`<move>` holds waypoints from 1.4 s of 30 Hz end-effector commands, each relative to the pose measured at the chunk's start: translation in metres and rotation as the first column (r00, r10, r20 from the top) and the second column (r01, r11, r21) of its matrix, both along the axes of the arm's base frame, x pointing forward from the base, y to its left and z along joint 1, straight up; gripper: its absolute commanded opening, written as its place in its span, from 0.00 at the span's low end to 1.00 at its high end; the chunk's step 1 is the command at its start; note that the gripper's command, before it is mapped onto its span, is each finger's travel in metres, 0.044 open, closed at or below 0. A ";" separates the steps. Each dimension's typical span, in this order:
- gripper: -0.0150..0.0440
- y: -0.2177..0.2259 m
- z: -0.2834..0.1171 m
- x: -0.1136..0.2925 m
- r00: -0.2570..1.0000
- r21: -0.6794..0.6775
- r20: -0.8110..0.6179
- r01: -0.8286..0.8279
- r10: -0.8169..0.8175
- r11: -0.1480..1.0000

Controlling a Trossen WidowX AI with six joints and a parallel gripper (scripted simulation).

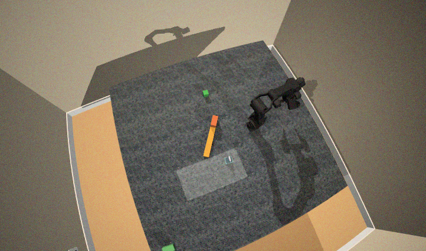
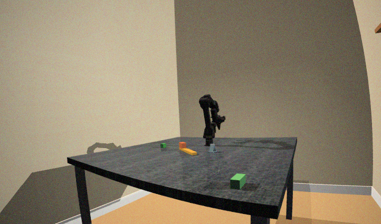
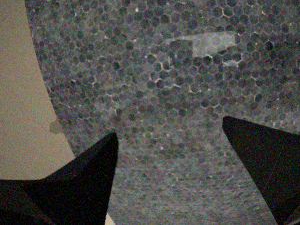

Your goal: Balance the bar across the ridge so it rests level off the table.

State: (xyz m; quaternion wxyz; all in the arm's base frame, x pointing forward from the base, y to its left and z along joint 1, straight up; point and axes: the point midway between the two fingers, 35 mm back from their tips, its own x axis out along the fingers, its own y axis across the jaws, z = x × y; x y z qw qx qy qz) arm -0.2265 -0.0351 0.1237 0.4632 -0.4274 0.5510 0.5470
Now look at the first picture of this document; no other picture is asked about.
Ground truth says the orange bar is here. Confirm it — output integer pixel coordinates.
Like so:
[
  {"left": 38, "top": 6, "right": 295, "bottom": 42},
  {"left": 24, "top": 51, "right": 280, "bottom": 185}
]
[{"left": 203, "top": 115, "right": 218, "bottom": 158}]

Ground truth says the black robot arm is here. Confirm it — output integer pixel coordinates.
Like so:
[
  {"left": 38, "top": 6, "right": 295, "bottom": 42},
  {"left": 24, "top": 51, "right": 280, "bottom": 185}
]
[{"left": 246, "top": 77, "right": 306, "bottom": 132}]

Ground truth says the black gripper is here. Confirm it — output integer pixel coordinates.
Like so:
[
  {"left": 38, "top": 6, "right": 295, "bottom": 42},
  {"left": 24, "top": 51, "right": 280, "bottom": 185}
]
[{"left": 273, "top": 91, "right": 301, "bottom": 109}]

